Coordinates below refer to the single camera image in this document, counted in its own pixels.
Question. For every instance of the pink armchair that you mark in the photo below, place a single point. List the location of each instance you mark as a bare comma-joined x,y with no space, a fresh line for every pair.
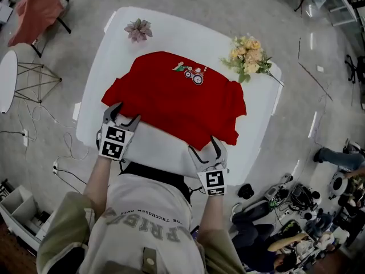
37,7

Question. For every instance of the white open storage bin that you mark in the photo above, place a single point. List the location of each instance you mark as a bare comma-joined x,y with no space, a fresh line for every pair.
18,204

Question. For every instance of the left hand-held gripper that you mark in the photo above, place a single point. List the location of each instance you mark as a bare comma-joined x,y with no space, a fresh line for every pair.
114,141

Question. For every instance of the yellow artificial flower bouquet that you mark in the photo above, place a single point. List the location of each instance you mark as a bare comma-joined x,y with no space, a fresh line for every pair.
248,56

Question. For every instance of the white glass-door cabinet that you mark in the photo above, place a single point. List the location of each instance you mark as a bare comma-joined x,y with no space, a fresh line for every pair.
340,7

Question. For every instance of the red t-shirt with print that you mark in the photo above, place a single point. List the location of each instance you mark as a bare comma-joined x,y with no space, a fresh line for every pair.
176,104

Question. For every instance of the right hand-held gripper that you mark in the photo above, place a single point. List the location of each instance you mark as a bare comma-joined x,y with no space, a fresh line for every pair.
214,180

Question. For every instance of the pink artificial flower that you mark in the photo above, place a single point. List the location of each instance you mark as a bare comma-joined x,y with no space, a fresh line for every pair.
138,30

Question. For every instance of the white oval side table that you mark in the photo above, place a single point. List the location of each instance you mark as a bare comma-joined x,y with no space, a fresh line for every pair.
7,78

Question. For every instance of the white power strip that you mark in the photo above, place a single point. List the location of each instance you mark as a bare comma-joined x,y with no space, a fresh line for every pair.
55,167
25,137

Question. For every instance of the black round pouch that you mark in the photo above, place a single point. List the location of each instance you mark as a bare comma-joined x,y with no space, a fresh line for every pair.
245,191

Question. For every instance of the person's right forearm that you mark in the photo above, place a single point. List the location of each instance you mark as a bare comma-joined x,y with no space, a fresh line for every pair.
212,218

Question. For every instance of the black office chair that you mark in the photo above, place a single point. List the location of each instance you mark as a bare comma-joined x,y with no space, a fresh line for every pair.
356,68

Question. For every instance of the person's left forearm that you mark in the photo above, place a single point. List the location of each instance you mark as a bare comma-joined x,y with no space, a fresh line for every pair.
98,181

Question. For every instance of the white round helmet device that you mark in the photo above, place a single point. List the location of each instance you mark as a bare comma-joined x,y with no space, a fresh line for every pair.
339,184

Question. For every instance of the white filing cabinet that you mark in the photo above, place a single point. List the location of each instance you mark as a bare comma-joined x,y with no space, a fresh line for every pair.
5,13

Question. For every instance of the black device with blue screen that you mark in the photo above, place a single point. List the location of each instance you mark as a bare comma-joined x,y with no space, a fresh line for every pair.
195,233

